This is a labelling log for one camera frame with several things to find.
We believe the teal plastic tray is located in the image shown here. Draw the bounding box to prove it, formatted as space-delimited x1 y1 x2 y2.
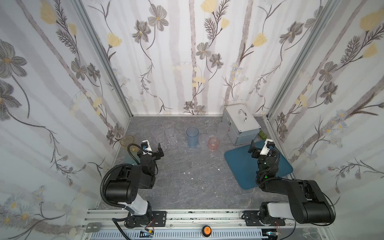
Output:
224 141 293 190

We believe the yellow plastic tumbler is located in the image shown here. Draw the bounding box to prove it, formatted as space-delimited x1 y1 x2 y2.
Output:
120 135 139 152

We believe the blue plastic tumbler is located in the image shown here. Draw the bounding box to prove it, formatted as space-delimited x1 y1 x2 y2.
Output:
186 127 199 148

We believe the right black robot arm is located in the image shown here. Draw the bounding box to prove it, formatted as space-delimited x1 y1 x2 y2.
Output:
248 139 336 227

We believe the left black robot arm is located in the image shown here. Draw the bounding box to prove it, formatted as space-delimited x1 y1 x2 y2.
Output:
100 140 164 228

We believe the green small object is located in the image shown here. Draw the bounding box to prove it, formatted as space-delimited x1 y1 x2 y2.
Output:
258 130 268 140

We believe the clear faceted glass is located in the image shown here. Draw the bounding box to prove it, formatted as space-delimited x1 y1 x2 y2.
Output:
152 126 167 151
164 122 178 145

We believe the silver aluminium case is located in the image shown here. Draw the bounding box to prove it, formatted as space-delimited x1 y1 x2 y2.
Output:
222 104 261 146

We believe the pink plastic cup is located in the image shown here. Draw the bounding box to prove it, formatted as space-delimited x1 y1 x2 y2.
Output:
208 137 221 152

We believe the frosted clear cup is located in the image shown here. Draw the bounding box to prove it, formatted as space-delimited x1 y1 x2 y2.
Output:
199 134 210 148

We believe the orange emergency button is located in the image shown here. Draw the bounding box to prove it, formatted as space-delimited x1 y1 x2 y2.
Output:
202 225 212 238

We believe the aluminium mounting rail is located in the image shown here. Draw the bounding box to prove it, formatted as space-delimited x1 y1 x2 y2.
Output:
82 209 334 240

